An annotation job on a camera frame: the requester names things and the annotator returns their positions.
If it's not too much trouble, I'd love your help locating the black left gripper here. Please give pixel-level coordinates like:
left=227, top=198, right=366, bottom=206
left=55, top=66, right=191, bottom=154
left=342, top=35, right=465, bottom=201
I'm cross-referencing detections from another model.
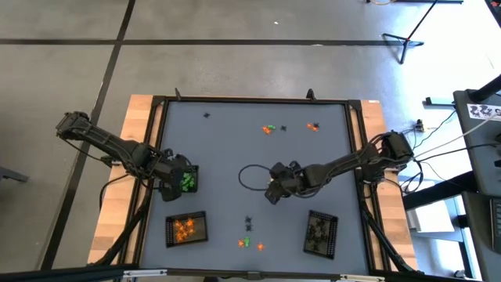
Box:
left=154, top=148, right=193, bottom=203

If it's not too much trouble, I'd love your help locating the black plastic mesh basket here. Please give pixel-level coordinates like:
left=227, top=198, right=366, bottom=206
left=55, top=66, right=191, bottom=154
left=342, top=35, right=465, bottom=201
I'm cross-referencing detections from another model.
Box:
left=303, top=210, right=339, bottom=260
left=178, top=164, right=200, bottom=193
left=164, top=210, right=209, bottom=249

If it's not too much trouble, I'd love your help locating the grey chair leg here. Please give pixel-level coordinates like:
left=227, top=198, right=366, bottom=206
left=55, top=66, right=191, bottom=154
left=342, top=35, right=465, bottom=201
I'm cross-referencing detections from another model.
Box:
left=0, top=166, right=31, bottom=183

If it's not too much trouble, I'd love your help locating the black tripod stand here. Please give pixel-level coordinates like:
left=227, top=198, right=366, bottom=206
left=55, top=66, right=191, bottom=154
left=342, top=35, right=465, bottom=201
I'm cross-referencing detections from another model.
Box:
left=381, top=0, right=439, bottom=65

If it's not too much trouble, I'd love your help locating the grey cart with label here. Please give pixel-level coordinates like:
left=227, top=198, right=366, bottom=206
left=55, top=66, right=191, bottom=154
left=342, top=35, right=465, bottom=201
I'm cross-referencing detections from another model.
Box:
left=452, top=89, right=501, bottom=197

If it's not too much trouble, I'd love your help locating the black keyboard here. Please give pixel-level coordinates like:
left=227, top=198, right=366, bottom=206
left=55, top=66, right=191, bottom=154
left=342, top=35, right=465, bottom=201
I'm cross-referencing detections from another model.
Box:
left=488, top=197, right=501, bottom=254

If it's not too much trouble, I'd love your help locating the black pole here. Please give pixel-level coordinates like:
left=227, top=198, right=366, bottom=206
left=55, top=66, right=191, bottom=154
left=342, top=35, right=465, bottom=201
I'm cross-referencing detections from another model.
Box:
left=469, top=74, right=501, bottom=103

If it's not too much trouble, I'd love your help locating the black looped camera cable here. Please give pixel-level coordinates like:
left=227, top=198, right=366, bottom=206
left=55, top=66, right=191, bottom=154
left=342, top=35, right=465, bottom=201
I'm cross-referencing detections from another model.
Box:
left=237, top=164, right=273, bottom=193

